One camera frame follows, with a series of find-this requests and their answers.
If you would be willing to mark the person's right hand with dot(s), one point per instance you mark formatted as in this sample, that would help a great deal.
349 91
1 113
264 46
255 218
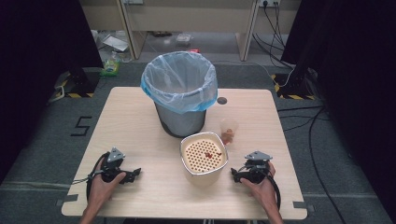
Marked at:
264 193

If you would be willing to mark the green packet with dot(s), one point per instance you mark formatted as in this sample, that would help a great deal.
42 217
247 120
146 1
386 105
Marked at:
110 67

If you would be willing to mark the clear plastic cup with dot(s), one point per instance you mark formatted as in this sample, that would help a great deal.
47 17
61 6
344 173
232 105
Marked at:
229 127

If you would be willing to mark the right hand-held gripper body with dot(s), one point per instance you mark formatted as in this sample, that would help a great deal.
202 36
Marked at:
257 169

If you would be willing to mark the square container with perforated strainer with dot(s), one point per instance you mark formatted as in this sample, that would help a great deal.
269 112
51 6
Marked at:
202 161

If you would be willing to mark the white wall power outlet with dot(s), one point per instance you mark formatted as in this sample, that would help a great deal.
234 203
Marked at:
269 2

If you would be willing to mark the black stand base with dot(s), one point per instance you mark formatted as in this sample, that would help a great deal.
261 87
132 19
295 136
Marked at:
292 87
79 82

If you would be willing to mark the person's left hand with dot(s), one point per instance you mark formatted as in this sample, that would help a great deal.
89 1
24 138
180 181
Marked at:
100 191

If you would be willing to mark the beige wooden desk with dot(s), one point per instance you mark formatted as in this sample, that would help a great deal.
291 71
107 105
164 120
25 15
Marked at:
186 18

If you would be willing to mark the clear plastic box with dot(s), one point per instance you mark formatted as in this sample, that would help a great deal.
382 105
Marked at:
183 38

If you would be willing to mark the small red object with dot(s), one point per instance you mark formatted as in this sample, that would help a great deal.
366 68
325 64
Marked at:
193 50

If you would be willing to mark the orange food scraps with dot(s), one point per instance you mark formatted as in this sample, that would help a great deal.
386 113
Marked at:
227 135

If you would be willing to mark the red food scraps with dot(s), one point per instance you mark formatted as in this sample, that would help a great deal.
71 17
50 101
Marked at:
209 154

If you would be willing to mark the blue plastic bin bag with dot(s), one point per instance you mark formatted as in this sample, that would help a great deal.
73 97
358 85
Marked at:
179 81

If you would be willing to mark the grey trash bin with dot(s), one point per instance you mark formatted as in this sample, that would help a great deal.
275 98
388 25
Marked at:
182 123

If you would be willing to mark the black curtain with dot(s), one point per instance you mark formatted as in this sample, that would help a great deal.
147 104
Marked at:
351 77
40 62

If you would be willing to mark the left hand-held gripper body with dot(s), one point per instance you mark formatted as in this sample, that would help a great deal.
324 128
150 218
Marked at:
111 165

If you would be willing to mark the round grey table grommet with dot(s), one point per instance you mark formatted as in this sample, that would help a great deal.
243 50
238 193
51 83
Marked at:
222 100

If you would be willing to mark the white plastic bag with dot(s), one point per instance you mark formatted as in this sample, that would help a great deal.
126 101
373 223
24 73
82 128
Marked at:
115 43

